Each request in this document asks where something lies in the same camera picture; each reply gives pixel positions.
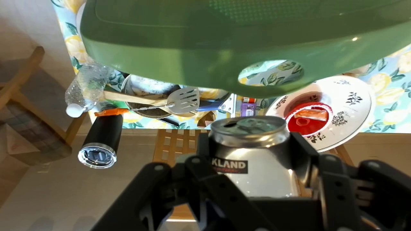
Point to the silver Kirkland label can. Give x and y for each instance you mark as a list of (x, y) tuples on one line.
[(251, 180)]

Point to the white floral plate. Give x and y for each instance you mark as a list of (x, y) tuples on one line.
[(350, 124)]

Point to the lemon print tablecloth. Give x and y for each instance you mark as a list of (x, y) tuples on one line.
[(393, 94)]

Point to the clear plastic bottle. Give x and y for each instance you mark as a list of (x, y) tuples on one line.
[(84, 92)]

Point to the red bowl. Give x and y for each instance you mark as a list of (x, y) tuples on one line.
[(299, 125)]

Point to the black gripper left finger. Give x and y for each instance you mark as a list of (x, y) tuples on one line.
[(170, 197)]

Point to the wooden chair plaid cushion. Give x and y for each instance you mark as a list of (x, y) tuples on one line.
[(25, 142)]

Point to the black cylinder orange band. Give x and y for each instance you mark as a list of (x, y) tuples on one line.
[(104, 133)]

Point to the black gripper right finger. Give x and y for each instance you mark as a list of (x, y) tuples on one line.
[(363, 197)]

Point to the wooden lattice back chair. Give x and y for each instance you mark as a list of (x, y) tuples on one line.
[(170, 146)]

